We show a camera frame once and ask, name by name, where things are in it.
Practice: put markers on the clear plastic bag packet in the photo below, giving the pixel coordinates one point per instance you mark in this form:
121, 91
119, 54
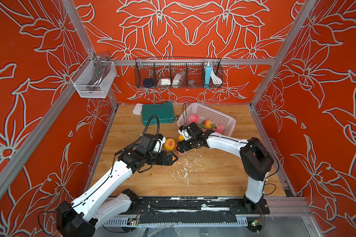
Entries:
178, 80

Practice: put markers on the yellow peach back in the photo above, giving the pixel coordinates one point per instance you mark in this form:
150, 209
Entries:
181, 138

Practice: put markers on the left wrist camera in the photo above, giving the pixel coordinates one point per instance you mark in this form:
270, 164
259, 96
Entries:
161, 141

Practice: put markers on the green plastic tool case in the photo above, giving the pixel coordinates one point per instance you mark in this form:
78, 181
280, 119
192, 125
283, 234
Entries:
164, 111

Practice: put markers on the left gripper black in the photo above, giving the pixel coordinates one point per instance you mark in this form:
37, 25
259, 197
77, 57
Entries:
163, 162

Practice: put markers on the pink peach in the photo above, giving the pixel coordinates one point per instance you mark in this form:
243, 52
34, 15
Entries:
180, 153
193, 118
219, 128

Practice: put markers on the yellow peach red spot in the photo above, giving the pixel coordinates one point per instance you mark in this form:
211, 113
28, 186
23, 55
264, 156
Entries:
170, 144

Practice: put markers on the light blue box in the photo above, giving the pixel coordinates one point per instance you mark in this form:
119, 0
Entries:
208, 70

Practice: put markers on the dark round container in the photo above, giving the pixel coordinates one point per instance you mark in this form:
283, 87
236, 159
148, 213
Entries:
148, 83

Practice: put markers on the black wire wall basket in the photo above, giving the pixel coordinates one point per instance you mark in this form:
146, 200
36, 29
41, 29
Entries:
158, 68

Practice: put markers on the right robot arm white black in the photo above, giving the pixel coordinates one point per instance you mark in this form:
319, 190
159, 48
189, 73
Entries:
256, 159

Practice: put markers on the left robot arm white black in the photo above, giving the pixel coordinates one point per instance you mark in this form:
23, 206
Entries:
87, 213

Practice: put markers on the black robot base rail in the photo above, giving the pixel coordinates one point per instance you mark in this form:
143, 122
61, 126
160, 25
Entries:
196, 210

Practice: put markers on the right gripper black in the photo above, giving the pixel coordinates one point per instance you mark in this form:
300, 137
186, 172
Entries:
185, 148

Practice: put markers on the white mesh wall basket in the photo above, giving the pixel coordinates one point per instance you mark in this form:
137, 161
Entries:
85, 74

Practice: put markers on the orange red peach front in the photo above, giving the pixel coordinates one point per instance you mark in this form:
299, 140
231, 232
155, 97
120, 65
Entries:
207, 124

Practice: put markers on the metal tongs in basket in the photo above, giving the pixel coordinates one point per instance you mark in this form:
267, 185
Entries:
101, 70

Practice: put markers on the white packet in basket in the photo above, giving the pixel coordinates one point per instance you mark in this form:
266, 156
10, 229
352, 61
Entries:
164, 82

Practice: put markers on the small white box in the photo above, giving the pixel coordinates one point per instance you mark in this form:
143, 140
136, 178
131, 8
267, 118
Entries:
137, 110

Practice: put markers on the white plastic perforated basket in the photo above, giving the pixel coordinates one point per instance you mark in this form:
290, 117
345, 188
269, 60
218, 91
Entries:
204, 113

